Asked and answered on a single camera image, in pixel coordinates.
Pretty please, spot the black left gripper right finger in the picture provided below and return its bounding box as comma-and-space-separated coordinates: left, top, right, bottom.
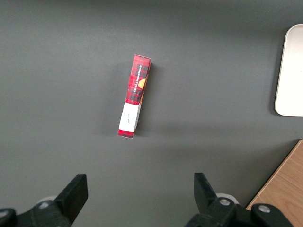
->
184, 172, 294, 227

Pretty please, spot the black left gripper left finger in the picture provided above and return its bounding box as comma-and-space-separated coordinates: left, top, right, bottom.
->
0, 174, 89, 227

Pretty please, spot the wooden drawer cabinet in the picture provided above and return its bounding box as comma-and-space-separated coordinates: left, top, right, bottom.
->
246, 139, 303, 227

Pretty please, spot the red plaid shortbread cookie box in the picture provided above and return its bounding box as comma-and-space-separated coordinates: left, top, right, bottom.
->
117, 54, 152, 138

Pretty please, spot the beige plastic tray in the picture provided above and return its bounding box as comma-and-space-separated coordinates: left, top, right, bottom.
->
274, 23, 303, 117

